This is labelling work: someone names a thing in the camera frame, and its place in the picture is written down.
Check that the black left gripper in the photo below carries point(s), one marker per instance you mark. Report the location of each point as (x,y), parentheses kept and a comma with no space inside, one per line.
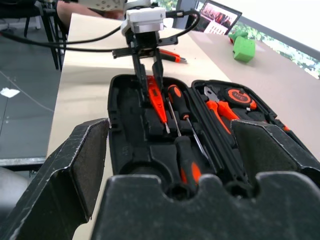
(147,41)

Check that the orange black tape measure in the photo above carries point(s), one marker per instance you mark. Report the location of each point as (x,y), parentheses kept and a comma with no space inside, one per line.
(237,96)

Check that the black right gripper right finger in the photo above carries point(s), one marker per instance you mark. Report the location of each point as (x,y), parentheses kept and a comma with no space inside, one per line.
(270,147)

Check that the orange case latch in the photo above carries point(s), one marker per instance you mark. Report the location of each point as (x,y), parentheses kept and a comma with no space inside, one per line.
(285,128)

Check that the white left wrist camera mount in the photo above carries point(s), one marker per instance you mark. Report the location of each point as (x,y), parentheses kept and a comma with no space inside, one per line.
(145,16)

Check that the black orange screwdriver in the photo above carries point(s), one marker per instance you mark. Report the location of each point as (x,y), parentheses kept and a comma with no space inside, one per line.
(177,100)
(185,155)

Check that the black chair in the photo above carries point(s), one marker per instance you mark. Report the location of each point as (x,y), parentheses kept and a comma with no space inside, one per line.
(50,25)

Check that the black plastic tool case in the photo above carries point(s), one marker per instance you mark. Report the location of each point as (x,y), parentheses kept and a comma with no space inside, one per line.
(130,105)

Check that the green plastic toy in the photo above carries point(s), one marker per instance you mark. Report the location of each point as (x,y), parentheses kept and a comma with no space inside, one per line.
(245,50)

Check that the orange utility knife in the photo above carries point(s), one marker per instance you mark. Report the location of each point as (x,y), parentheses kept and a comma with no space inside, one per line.
(172,56)

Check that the orange voltage tester screwdriver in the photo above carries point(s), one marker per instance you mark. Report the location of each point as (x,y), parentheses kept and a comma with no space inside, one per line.
(156,100)

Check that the silver robot body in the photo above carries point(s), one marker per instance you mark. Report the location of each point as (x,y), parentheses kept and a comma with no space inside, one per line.
(11,190)

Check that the seated person's leg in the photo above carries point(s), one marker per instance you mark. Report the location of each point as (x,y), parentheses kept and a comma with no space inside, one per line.
(75,12)

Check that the white paper scrap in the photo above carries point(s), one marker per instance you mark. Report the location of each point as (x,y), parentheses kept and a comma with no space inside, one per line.
(8,92)

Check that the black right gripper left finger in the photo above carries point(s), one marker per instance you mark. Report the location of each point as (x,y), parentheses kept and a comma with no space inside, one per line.
(50,180)

